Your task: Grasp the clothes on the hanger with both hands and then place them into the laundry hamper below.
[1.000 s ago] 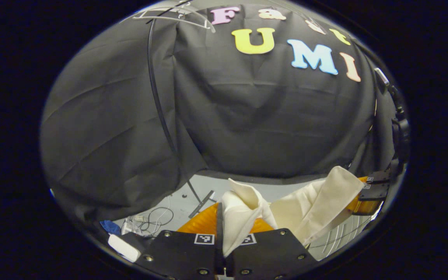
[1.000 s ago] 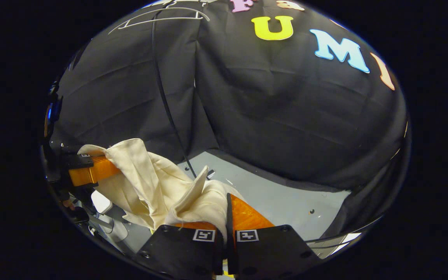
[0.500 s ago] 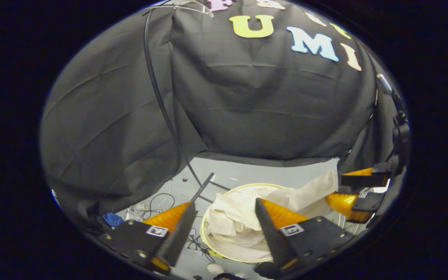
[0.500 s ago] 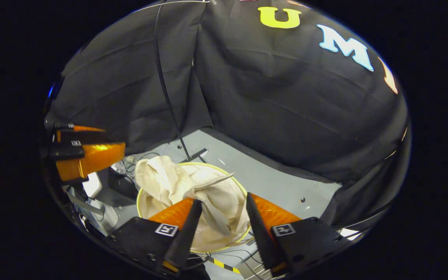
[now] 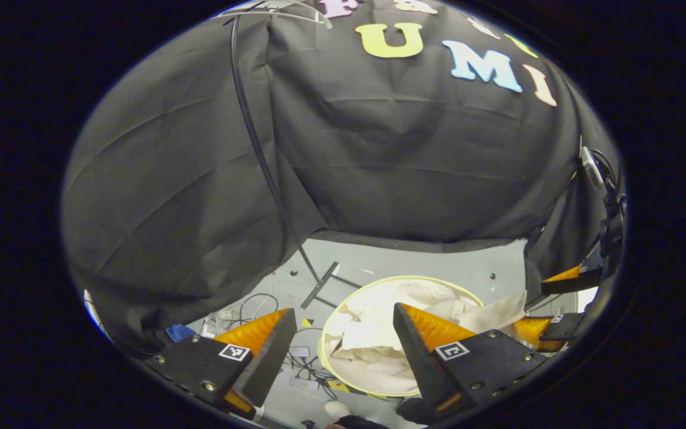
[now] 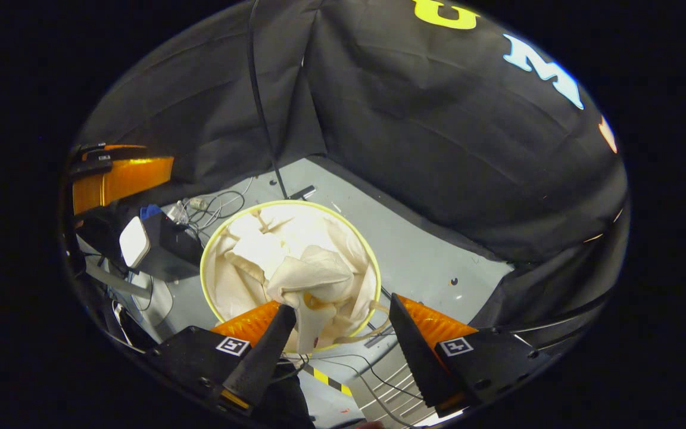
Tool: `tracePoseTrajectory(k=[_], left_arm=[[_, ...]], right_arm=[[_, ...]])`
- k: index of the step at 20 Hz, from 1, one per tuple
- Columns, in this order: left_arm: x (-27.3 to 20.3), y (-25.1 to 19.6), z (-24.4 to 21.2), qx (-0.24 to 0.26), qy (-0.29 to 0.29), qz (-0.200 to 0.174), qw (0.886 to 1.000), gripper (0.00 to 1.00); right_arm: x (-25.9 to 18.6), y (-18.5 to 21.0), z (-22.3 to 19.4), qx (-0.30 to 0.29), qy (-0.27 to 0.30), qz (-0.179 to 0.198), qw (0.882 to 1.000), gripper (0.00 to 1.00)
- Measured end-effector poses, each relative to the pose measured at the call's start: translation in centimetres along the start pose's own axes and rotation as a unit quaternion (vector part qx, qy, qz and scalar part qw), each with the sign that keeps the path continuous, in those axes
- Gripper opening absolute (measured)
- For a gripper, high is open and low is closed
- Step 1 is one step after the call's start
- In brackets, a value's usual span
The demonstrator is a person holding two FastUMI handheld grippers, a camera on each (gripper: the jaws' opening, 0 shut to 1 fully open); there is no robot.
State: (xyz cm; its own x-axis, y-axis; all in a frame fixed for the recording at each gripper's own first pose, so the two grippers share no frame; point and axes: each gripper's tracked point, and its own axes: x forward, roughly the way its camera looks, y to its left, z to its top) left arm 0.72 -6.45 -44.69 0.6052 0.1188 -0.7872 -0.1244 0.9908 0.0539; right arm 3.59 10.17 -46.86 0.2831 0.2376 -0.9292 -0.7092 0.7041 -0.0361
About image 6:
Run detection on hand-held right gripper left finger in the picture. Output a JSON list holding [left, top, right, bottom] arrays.
[[144, 300, 298, 415]]

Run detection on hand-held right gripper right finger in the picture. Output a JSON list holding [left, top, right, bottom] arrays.
[[388, 293, 552, 418]]

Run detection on cream shirt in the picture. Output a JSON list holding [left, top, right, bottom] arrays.
[[206, 206, 379, 355]]

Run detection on cream laundry hamper yellow rim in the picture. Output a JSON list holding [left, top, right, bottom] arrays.
[[200, 200, 392, 353]]

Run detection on black metal clothes rack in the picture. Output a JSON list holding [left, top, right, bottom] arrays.
[[247, 0, 317, 201]]

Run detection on grey ribbed metal plate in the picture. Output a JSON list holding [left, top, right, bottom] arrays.
[[358, 356, 439, 427]]

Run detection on white rounded device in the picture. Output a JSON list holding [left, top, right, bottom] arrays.
[[119, 216, 151, 269]]

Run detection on yellow black floor tape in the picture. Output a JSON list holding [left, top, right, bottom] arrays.
[[304, 365, 354, 397]]

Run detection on black box device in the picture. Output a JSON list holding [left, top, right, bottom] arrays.
[[139, 212, 204, 282]]

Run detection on black backdrop cloth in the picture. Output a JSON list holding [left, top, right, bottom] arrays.
[[72, 0, 629, 352]]

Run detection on black cable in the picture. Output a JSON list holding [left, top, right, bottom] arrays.
[[295, 353, 421, 428]]

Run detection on bundle of thin cables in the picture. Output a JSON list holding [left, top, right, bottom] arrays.
[[177, 178, 254, 234]]

